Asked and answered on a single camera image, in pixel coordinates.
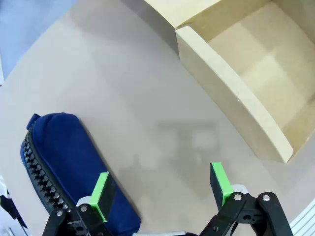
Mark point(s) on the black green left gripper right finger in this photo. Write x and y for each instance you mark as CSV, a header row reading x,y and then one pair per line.
x,y
221,186

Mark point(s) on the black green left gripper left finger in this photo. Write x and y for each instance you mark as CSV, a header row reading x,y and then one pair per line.
x,y
102,196

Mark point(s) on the open brown cardboard box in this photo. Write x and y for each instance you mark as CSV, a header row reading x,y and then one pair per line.
x,y
221,73

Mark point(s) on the blue zippered pencil case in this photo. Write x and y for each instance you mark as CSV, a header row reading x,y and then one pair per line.
x,y
69,152

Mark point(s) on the white ribbed panel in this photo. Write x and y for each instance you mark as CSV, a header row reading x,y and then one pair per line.
x,y
305,221

